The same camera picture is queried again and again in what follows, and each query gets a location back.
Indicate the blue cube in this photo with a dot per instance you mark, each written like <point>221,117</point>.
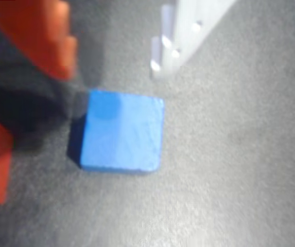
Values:
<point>124,133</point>

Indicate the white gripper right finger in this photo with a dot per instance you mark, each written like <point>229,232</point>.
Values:
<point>188,38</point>

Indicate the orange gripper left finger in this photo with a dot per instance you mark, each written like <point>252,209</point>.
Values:
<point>39,33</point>

